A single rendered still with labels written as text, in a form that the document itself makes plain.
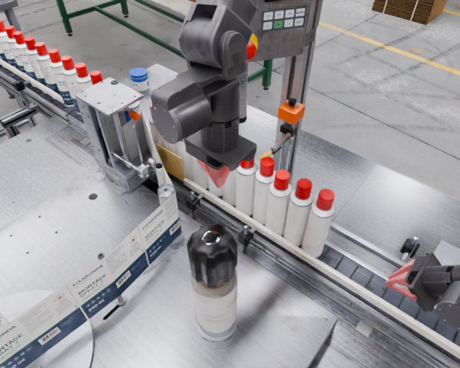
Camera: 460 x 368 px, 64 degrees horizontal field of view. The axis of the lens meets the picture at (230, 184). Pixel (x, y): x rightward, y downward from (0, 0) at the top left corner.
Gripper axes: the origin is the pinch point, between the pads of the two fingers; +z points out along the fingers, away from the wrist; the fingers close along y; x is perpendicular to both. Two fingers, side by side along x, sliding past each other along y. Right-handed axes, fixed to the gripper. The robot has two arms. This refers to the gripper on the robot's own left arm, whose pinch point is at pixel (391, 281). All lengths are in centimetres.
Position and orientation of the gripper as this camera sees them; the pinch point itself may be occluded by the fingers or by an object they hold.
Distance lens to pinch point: 88.7
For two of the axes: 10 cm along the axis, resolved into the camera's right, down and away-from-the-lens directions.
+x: 5.9, 8.0, 1.2
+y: -6.4, 5.5, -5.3
